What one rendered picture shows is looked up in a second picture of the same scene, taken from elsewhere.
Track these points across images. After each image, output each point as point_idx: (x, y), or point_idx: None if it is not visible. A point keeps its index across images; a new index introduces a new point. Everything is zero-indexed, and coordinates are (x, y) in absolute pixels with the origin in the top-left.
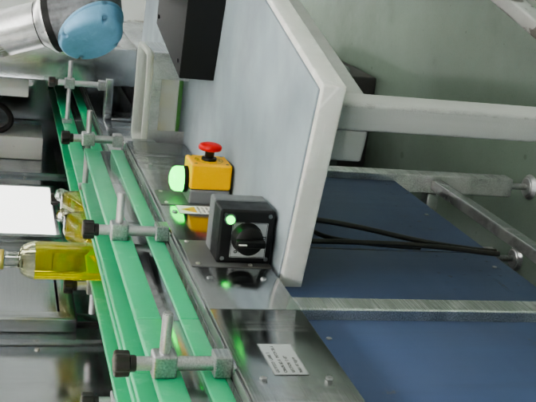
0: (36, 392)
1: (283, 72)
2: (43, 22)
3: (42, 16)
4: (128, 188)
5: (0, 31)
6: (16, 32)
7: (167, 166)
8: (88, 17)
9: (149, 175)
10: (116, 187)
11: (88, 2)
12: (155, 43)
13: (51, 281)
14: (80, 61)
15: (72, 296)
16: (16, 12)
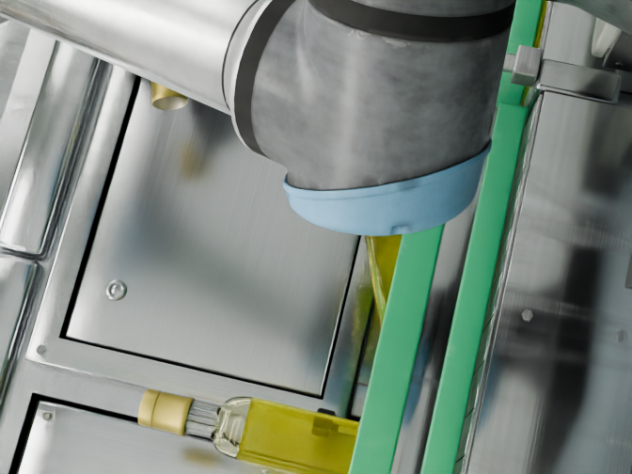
0: None
1: None
2: (244, 141)
3: (240, 131)
4: (431, 438)
5: (151, 74)
6: (189, 95)
7: (568, 330)
8: (347, 228)
9: (492, 413)
10: (413, 410)
11: (355, 181)
12: None
13: (352, 241)
14: None
15: (366, 330)
16: (185, 52)
